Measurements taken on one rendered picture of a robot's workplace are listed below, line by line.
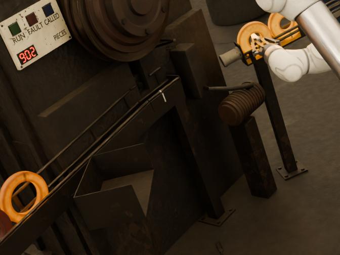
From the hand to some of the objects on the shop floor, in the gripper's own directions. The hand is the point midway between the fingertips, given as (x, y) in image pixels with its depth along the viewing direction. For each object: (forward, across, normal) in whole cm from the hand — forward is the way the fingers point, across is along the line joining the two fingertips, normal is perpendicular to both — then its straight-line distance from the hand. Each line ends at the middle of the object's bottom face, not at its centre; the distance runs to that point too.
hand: (255, 38), depth 278 cm
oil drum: (+252, +65, -94) cm, 277 cm away
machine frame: (+17, -75, -73) cm, 106 cm away
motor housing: (-10, -15, -71) cm, 73 cm away
